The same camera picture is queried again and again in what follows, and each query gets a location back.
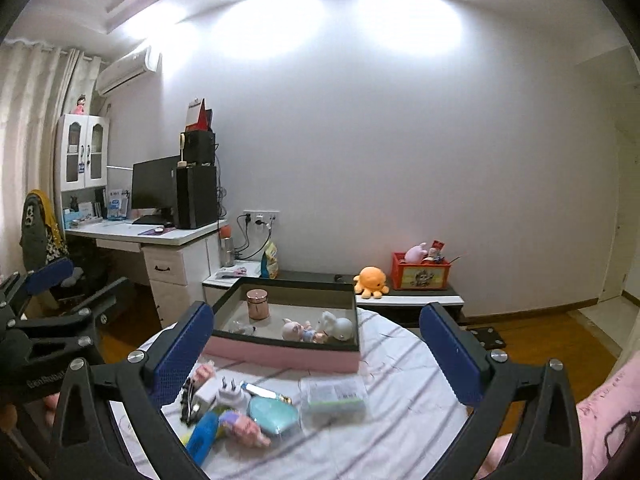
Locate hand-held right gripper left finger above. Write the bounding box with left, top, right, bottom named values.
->
left=50, top=301, right=215, bottom=480

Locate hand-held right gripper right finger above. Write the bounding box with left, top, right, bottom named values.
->
left=419, top=302, right=584, bottom=480

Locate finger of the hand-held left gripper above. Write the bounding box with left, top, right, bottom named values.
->
left=20, top=277, right=134, bottom=329
left=0, top=257, right=74, bottom=311

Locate white plug adapter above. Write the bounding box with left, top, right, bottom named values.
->
left=215, top=375, right=251, bottom=413

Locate pink box with black rim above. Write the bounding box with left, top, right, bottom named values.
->
left=205, top=276, right=362, bottom=374

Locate teal compact case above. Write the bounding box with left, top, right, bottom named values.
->
left=247, top=395, right=300, bottom=436

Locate clear plastic box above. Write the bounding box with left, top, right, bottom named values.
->
left=299, top=377, right=370, bottom=416

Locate black office chair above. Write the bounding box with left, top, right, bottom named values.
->
left=30, top=242, right=137, bottom=328

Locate black floor scale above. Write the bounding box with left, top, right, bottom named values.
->
left=465, top=326, right=507, bottom=350

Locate grey yellow jacket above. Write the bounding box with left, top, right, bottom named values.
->
left=20, top=190, right=71, bottom=267

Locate white cube charger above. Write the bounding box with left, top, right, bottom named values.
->
left=192, top=381, right=221, bottom=414

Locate low black white cabinet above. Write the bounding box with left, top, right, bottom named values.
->
left=279, top=270, right=466, bottom=322

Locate white desk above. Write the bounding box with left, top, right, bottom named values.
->
left=62, top=217, right=229, bottom=329

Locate red storage box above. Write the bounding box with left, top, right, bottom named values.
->
left=391, top=251, right=454, bottom=291

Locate white bedside table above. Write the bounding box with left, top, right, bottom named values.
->
left=202, top=259, right=267, bottom=307

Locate blue gold tube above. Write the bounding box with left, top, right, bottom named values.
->
left=242, top=382, right=294, bottom=404

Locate blue white box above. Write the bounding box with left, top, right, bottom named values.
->
left=106, top=187, right=130, bottom=221

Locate rose gold jar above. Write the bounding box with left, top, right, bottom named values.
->
left=246, top=288, right=271, bottom=321

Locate orange octopus plush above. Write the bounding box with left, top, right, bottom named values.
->
left=354, top=266, right=390, bottom=296

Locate steel kettle with orange lid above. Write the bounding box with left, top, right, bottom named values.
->
left=220, top=225, right=237, bottom=268

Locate pink pig figurine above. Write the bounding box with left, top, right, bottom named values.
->
left=281, top=318, right=322, bottom=344

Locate black monitor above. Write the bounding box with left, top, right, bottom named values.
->
left=131, top=155, right=180, bottom=224

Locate white glass door cabinet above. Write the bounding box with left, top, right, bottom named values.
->
left=54, top=112, right=111, bottom=194

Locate yellow snack bag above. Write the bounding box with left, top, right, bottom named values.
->
left=260, top=241, right=281, bottom=281

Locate black computer tower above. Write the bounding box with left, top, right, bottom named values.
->
left=176, top=164, right=220, bottom=230

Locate beige curtain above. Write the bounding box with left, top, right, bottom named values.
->
left=0, top=37, right=103, bottom=281

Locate pink printed blanket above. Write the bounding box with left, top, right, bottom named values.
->
left=475, top=360, right=640, bottom=480

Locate black speaker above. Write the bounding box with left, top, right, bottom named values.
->
left=181, top=130, right=217, bottom=166

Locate red desk calendar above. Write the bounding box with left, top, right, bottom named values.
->
left=186, top=97, right=214, bottom=132

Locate white air conditioner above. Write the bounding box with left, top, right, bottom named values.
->
left=95, top=46, right=162, bottom=97

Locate white door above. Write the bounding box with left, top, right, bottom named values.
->
left=601, top=135, right=640, bottom=307

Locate white wall outlet strip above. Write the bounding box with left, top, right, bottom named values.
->
left=243, top=210, right=281, bottom=227

